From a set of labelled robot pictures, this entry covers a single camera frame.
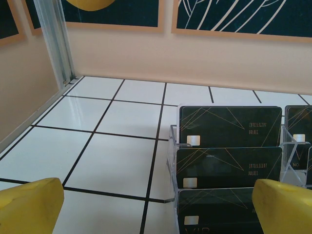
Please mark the framed art with single flower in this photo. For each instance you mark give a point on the framed art with single flower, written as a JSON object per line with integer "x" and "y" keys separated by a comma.
{"x": 8, "y": 19}

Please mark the clear acrylic card stand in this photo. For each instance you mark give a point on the clear acrylic card stand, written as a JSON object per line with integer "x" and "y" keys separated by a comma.
{"x": 172, "y": 165}

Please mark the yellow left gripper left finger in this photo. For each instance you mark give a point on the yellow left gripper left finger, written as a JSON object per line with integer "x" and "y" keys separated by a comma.
{"x": 26, "y": 209}

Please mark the aluminium table edge rail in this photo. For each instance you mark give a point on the aluminium table edge rail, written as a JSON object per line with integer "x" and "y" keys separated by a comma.
{"x": 36, "y": 115}

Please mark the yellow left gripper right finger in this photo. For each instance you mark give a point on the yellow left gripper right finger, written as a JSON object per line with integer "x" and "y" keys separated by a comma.
{"x": 285, "y": 209}

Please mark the black VIP credit card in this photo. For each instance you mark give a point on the black VIP credit card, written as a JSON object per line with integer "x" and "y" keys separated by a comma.
{"x": 219, "y": 168}
{"x": 299, "y": 119}
{"x": 219, "y": 126}
{"x": 310, "y": 168}
{"x": 214, "y": 212}

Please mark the framed art, large pale circle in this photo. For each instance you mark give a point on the framed art, large pale circle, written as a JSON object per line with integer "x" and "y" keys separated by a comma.
{"x": 31, "y": 14}

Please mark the framed art with leaf lines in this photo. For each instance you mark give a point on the framed art with leaf lines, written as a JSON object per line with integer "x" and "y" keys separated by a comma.
{"x": 243, "y": 14}

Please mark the aluminium corner post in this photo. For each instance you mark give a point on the aluminium corner post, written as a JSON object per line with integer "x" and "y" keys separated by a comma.
{"x": 52, "y": 36}

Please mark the framed art with golden oval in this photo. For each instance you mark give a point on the framed art with golden oval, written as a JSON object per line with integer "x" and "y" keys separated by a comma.
{"x": 122, "y": 14}

